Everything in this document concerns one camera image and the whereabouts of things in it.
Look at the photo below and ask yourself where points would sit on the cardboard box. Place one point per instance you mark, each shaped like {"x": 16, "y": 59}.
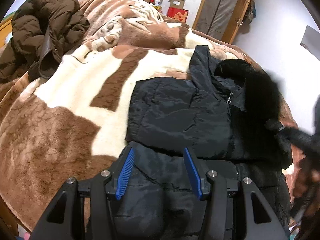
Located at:
{"x": 179, "y": 4}

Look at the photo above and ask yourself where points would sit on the black puffer jacket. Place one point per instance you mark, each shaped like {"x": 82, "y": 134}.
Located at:
{"x": 206, "y": 115}

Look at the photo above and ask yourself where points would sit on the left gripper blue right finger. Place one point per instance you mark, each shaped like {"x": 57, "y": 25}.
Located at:
{"x": 195, "y": 176}

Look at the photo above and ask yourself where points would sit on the person's right hand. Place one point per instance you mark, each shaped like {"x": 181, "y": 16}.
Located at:
{"x": 305, "y": 177}

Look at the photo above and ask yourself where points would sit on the brown puffer jacket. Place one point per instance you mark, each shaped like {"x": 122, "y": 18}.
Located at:
{"x": 42, "y": 32}

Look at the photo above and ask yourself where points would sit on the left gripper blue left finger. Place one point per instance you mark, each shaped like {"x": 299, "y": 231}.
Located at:
{"x": 123, "y": 172}

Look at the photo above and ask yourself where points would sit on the grey wall panel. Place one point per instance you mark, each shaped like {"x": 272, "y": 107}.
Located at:
{"x": 311, "y": 41}

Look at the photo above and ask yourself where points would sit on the brown and cream plush blanket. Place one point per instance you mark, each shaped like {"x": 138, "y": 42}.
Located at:
{"x": 75, "y": 123}

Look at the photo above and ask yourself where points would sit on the wooden door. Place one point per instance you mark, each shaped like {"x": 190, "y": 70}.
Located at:
{"x": 220, "y": 19}

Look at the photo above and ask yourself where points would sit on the red gift box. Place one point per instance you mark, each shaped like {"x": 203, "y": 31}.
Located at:
{"x": 178, "y": 14}

